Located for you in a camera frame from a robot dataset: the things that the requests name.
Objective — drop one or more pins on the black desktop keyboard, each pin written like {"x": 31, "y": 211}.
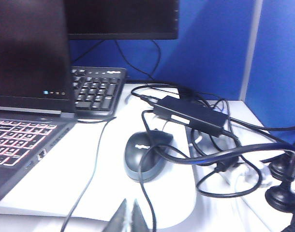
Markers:
{"x": 99, "y": 96}

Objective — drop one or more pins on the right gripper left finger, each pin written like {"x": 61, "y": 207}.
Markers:
{"x": 118, "y": 222}

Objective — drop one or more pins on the black ASUS computer monitor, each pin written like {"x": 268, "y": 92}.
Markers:
{"x": 121, "y": 19}

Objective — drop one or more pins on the white power strip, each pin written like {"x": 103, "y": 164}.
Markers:
{"x": 249, "y": 174}

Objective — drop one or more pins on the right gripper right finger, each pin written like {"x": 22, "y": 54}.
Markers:
{"x": 139, "y": 221}

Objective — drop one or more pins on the black Hasee laptop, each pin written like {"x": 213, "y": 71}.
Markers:
{"x": 29, "y": 60}

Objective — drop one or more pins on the black laptop power adapter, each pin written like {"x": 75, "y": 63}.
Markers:
{"x": 191, "y": 113}

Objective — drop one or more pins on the silver partition post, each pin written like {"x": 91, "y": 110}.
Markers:
{"x": 251, "y": 48}

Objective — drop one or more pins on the black and grey mouse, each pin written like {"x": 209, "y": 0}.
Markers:
{"x": 135, "y": 154}

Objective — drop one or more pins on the black round power plug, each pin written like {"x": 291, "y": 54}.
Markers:
{"x": 280, "y": 198}
{"x": 283, "y": 169}

